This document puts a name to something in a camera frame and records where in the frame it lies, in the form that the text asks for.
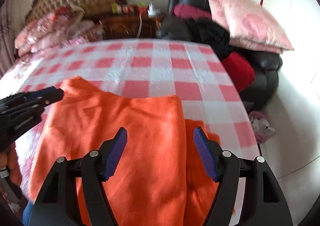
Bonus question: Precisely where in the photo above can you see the orange fleece pants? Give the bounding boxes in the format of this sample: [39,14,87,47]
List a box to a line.
[7,75,237,226]

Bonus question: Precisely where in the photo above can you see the small pink trash bin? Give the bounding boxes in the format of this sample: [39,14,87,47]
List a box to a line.
[249,111,275,143]

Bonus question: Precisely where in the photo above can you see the stacked pink floral pillows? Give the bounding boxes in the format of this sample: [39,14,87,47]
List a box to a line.
[15,7,104,57]

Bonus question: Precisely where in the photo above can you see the pink white checkered sheet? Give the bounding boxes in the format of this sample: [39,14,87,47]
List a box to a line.
[0,38,261,226]

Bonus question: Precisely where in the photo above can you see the red cushion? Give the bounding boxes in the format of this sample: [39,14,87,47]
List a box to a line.
[221,52,255,93]

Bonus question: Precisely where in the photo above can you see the pink curtain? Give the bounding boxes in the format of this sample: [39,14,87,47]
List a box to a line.
[0,0,15,78]

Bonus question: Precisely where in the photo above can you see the black leather armchair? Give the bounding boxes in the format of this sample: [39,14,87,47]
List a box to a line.
[156,0,283,112]

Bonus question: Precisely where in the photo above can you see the blue jeans leg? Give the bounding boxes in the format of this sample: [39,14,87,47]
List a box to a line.
[22,202,34,226]

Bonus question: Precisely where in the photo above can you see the wooden nightstand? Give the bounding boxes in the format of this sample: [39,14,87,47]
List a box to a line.
[83,12,166,40]

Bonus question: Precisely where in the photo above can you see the black garment on chair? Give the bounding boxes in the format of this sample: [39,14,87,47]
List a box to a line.
[185,17,232,60]

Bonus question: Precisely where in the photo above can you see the pink floral pillow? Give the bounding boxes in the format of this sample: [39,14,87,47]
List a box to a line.
[208,0,294,54]

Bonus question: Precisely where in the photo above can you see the magenta garment on chair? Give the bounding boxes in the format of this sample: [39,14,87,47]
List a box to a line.
[172,4,212,20]

